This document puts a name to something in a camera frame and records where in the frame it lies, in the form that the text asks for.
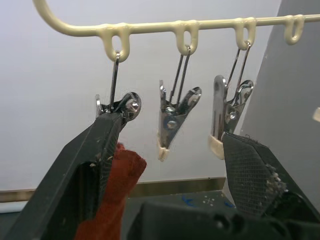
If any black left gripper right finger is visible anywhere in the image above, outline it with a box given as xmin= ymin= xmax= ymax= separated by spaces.
xmin=221 ymin=131 xmax=320 ymax=240

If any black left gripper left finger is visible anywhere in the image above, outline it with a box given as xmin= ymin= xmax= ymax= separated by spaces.
xmin=4 ymin=112 xmax=125 ymax=240

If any red sock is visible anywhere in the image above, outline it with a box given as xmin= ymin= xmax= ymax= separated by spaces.
xmin=74 ymin=142 xmax=148 ymax=240

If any silver metal hanger clip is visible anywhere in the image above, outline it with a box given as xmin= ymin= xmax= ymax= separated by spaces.
xmin=94 ymin=49 xmax=142 ymax=123
xmin=156 ymin=44 xmax=203 ymax=162
xmin=207 ymin=40 xmax=255 ymax=161

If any cream clip hanger bar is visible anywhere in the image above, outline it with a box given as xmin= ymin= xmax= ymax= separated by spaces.
xmin=31 ymin=0 xmax=320 ymax=60

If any brass baseboard strip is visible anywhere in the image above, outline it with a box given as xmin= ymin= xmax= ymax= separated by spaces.
xmin=0 ymin=176 xmax=226 ymax=202

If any grey wall panel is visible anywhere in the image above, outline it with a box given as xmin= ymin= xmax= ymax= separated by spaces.
xmin=239 ymin=0 xmax=320 ymax=211

